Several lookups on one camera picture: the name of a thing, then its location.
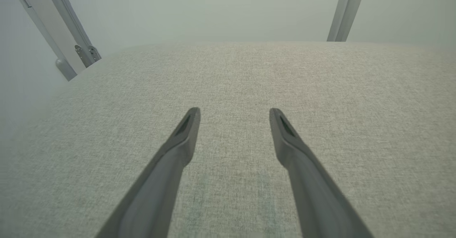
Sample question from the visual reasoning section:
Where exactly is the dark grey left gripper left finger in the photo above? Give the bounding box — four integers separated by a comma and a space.
95, 107, 201, 238

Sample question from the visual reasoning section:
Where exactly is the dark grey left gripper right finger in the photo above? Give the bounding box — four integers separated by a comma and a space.
270, 108, 374, 238

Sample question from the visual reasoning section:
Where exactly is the grey hinged metal frame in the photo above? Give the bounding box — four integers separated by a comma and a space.
6, 0, 102, 82

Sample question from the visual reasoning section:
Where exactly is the grey aluminium partition post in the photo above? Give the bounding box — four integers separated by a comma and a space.
327, 0, 368, 42

